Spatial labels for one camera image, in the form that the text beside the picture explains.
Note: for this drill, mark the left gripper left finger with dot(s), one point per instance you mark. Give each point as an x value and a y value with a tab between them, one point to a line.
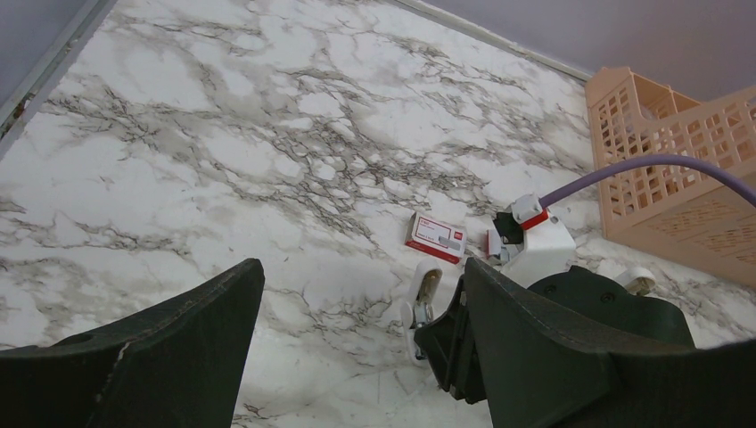
178	363

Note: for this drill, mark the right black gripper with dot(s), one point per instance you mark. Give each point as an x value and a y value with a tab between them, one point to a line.
447	342

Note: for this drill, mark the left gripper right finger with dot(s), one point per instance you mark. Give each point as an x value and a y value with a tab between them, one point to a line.
544	365

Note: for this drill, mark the grey teal staple box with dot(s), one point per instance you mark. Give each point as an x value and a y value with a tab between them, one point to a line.
496	252

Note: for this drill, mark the red white staple box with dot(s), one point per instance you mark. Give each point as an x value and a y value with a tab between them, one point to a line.
435	238

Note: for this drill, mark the orange desk organizer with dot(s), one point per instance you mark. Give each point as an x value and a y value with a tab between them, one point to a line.
672	212

